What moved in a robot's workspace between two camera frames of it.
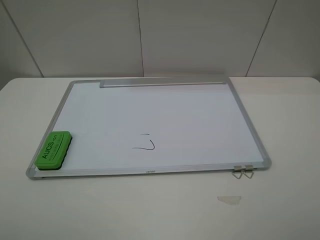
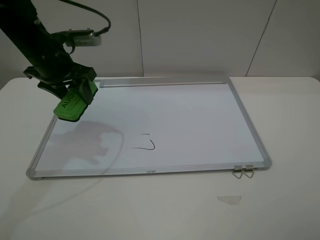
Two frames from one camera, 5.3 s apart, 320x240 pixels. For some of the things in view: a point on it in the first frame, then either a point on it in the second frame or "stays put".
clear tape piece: x=231 y=200 stays put
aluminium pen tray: x=122 y=84 stays put
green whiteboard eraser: x=54 y=151 -> x=71 y=107
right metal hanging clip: x=249 y=168 stays put
